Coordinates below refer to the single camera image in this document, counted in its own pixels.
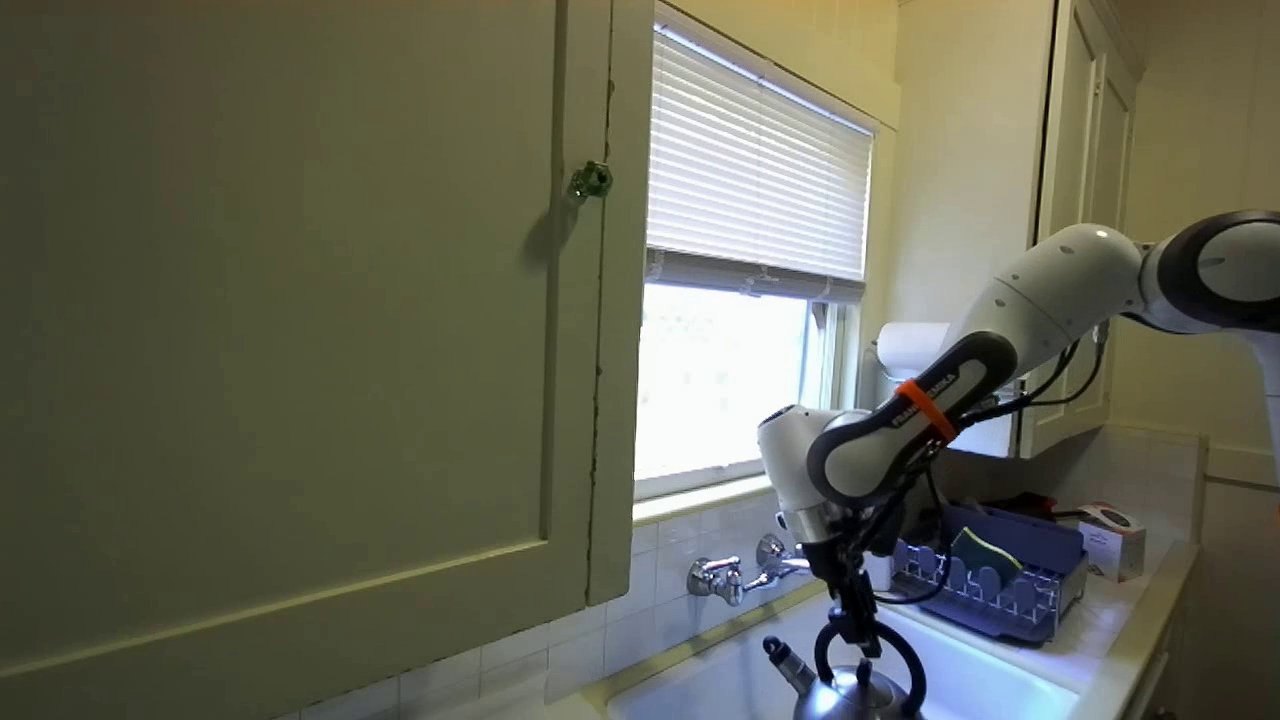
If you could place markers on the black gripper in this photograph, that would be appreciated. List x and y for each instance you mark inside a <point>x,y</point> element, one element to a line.
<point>843,572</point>

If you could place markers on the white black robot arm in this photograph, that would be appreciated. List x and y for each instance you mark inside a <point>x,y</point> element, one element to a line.
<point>1053,292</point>

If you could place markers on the white kitchen sink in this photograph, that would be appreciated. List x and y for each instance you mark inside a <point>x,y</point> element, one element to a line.
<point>994,681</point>

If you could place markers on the blue dish rack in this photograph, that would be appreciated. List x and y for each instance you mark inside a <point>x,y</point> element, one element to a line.
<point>1001,610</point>

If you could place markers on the small white countertop box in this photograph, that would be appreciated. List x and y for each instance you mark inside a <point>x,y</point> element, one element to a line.
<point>1114,536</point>

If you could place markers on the white framed window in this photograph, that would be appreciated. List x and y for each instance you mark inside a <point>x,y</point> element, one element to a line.
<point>722,384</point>

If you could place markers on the white window blind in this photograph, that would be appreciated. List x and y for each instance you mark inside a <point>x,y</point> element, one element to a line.
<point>754,175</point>

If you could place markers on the small metal cabinet latch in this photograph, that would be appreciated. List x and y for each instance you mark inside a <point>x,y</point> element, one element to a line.
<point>591,176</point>

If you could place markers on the chrome wall faucet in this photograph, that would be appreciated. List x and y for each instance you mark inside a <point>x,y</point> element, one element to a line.
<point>727,577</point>

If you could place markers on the pale wall cabinet with latch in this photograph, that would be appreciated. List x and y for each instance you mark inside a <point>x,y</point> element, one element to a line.
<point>266,333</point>

